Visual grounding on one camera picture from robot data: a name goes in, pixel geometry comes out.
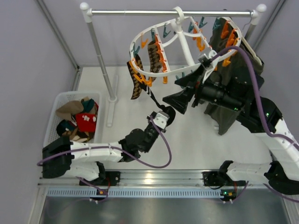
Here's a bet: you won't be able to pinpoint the white oval clip hanger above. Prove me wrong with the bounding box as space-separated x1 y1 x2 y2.
129 7 243 88

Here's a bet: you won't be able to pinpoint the olive green shorts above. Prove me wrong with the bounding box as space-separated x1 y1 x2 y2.
202 18 264 135

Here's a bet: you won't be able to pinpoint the argyle sock in basket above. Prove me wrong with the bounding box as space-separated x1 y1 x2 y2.
62 128 94 143

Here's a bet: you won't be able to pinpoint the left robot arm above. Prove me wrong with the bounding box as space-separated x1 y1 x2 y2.
37 106 176 182

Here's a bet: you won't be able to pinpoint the black sock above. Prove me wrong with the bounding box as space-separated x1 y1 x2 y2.
142 84 174 113

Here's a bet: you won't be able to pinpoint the white metal clothes rack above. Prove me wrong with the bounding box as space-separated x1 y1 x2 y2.
80 2 267 127

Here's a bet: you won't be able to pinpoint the brown striped sock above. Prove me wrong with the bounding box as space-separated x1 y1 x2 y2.
55 100 84 121

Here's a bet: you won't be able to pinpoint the white laundry basket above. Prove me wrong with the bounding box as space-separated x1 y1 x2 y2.
43 91 105 147

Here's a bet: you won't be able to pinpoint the red sock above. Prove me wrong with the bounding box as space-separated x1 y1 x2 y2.
75 113 97 133

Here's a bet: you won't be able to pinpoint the teal sock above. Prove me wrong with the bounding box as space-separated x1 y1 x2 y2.
81 99 96 114

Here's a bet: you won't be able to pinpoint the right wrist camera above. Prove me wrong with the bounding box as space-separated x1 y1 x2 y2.
198 50 222 84

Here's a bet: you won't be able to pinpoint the brown argyle sock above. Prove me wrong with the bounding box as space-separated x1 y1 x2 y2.
127 61 143 100
148 41 162 73

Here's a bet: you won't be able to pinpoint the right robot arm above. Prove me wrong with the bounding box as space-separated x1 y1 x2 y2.
163 71 299 195

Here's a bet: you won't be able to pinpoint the white hanger with metal hook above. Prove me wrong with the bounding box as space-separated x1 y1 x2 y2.
219 9 262 66

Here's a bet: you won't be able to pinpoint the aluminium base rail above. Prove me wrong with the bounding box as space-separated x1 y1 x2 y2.
37 168 292 199

